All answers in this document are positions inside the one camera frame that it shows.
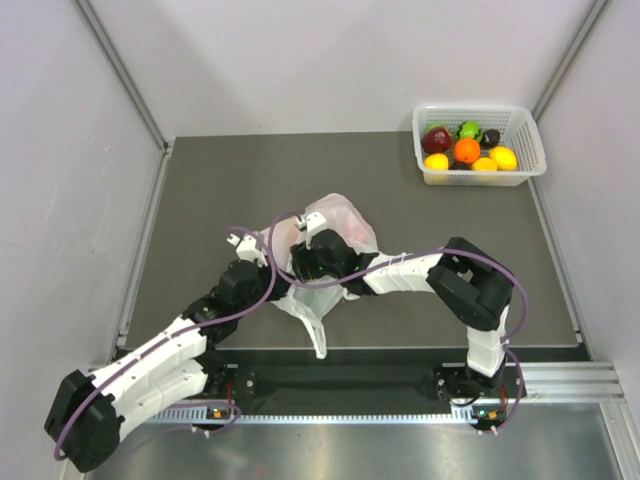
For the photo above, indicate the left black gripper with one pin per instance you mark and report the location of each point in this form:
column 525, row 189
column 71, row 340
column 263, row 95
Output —
column 280, row 286

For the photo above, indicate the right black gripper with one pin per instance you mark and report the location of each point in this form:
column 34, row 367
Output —
column 304, row 257

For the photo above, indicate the white printed plastic bag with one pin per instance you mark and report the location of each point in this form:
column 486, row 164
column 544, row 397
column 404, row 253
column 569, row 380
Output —
column 310, row 305

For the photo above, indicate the orange fruit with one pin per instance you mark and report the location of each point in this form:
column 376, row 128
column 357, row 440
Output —
column 466, row 150

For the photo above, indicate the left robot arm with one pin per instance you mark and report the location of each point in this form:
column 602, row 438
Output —
column 92, row 413

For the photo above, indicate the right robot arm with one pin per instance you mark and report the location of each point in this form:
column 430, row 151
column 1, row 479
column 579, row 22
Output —
column 474, row 287

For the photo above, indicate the dark purple fruit front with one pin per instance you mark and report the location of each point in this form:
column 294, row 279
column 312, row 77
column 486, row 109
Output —
column 460, row 166

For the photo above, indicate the dark purple fruit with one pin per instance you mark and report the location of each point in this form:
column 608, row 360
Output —
column 490, row 138
column 460, row 166

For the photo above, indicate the green striped fruit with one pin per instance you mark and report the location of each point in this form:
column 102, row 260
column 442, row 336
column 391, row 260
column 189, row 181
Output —
column 469, row 129

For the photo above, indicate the dark purple fruit back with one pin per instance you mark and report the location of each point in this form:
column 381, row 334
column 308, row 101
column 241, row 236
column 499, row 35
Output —
column 490, row 138

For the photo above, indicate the yellow lemon left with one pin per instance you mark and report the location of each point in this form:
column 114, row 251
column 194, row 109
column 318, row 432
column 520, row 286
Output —
column 437, row 162

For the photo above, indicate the yellow lemon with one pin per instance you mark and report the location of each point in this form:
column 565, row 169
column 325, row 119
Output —
column 484, row 164
column 504, row 157
column 437, row 162

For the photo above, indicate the red apple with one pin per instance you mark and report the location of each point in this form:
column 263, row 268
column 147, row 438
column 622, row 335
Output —
column 436, row 140

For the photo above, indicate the yellow lemon middle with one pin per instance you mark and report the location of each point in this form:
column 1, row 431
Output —
column 484, row 164

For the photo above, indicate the yellow lemon right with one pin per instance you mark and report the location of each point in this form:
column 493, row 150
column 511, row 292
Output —
column 504, row 157

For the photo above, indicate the white perforated plastic basket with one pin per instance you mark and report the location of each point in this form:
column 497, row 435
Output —
column 518, row 132

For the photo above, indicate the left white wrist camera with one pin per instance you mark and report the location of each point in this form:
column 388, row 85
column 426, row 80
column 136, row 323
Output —
column 248, row 248

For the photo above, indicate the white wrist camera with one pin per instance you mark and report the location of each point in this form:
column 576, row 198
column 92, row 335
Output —
column 311, row 225
column 248, row 248

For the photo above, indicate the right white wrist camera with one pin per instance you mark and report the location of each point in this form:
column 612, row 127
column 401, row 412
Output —
column 311, row 225

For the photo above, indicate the slotted cable duct rail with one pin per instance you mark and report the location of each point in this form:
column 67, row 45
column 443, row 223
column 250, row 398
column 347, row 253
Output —
column 208, row 415

